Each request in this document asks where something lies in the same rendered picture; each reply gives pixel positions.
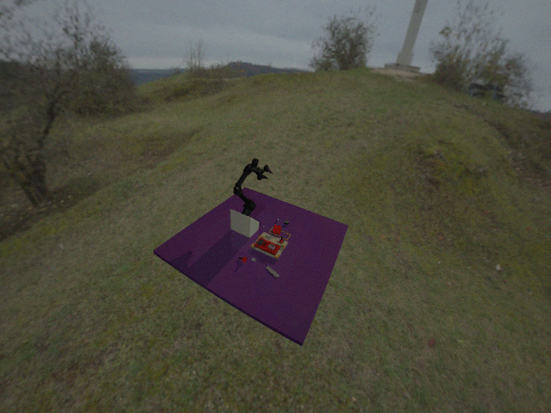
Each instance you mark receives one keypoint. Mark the grey flat bar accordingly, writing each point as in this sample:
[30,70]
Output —
[272,271]

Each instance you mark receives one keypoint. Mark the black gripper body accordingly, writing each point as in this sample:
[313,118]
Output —
[265,168]

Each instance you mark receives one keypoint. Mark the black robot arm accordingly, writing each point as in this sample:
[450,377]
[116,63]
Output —
[249,205]

